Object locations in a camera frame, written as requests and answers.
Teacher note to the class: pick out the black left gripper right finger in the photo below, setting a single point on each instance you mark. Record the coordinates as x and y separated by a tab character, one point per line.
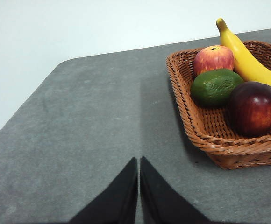
163	200

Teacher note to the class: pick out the yellow banana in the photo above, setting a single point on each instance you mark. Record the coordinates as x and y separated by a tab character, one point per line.
247	63

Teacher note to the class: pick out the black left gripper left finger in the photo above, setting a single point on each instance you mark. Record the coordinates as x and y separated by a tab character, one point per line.
116	200

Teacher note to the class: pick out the brown wicker basket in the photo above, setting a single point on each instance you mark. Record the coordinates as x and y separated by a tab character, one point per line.
219	144

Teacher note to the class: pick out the green fruit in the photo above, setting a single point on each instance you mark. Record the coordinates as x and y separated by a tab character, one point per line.
215	88

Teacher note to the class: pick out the dark purple plum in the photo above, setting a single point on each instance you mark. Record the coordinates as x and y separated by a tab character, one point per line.
254	109

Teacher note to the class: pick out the red apple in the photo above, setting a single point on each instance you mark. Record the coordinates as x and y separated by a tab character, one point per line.
213	59

